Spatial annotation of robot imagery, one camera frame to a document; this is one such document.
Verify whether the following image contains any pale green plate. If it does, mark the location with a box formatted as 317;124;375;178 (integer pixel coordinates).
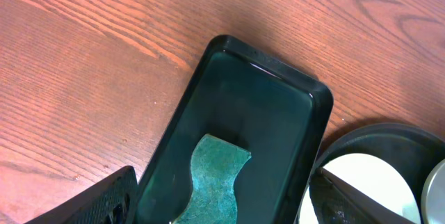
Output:
421;160;445;224

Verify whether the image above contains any green wavy sponge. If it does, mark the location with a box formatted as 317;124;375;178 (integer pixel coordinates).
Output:
173;134;252;224

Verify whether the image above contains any round black tray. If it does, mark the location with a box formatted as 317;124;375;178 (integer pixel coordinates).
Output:
311;123;444;223

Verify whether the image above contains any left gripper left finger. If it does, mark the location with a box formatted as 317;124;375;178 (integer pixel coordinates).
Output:
26;166;138;224

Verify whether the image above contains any dark green rectangular tray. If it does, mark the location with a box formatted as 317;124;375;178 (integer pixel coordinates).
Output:
134;35;334;223

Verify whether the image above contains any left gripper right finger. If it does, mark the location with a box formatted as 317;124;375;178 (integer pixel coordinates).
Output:
309;168;411;224

